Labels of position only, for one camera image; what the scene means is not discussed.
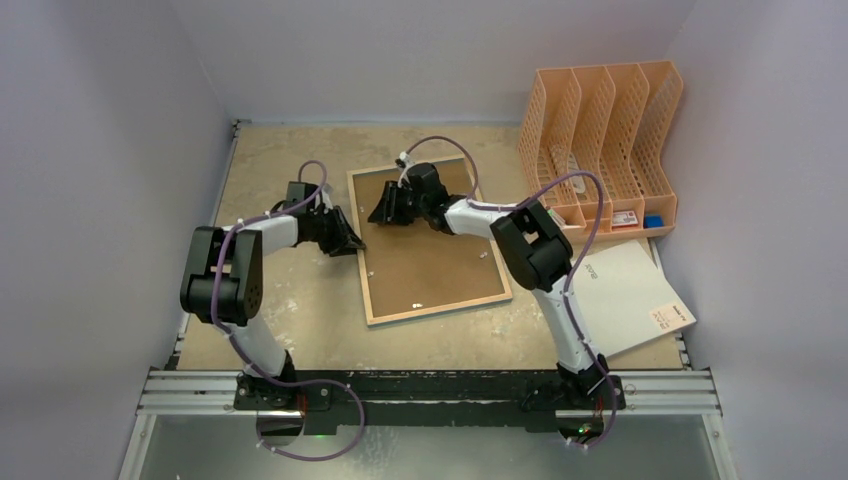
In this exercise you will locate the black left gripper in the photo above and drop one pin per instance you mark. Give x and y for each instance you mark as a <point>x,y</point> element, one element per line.
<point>343,240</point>

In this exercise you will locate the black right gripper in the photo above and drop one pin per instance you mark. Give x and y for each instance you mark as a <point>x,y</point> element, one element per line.
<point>399,203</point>

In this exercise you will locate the blue wooden picture frame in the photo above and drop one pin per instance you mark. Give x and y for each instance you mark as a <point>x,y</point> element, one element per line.
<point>430,242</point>

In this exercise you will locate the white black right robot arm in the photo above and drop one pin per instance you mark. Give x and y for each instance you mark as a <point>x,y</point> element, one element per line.
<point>537,254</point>

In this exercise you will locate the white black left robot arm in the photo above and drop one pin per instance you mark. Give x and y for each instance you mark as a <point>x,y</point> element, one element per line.
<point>223,278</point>

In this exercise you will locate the orange plastic file organizer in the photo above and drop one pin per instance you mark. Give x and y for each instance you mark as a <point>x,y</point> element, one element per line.
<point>612,120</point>

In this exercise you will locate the red white small card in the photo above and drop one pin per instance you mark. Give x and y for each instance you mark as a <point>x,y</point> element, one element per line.
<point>625,219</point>

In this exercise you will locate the blue small object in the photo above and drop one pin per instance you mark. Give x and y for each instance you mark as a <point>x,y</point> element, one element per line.
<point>652,221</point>

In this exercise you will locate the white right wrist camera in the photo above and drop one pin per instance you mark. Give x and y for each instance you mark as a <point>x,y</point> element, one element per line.
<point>403,163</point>

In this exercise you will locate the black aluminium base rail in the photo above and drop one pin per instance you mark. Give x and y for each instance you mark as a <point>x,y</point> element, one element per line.
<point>535,400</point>

